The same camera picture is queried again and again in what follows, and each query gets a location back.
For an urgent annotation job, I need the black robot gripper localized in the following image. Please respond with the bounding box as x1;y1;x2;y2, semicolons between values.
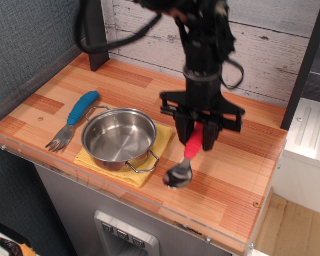
159;71;245;151

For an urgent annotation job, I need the red handled metal spoon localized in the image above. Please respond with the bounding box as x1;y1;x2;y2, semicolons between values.
163;122;204;188

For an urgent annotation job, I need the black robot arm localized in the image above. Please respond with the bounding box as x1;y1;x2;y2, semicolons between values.
137;1;245;150

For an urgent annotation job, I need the silver metal pot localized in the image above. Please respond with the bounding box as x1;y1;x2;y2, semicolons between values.
81;106;159;173

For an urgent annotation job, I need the yellow folded cloth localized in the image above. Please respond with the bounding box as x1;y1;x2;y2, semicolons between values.
74;124;172;188

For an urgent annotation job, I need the white toy sink unit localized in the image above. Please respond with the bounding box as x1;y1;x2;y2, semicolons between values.
271;98;320;213

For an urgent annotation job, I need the clear acrylic edge guard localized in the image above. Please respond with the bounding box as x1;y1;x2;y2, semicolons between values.
0;123;287;255

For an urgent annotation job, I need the silver dispenser panel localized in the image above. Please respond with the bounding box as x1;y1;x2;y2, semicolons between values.
94;210;160;255

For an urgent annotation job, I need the grey cabinet front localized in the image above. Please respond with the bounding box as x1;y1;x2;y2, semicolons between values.
36;165;229;255

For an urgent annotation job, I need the orange object at corner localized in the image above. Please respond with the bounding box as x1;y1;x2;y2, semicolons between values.
19;244;38;256

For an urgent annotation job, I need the dark grey right post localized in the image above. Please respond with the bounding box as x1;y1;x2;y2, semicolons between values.
280;9;320;131

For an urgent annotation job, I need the dark grey post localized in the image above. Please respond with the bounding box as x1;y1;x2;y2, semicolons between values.
280;9;320;131
80;0;109;71

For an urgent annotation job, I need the blue handled metal fork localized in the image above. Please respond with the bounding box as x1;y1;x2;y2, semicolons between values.
45;91;99;153

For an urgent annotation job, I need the dark grey left post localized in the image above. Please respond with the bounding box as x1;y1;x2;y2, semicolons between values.
80;0;109;71

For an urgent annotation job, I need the black cable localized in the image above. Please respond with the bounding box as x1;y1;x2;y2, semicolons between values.
75;0;163;54

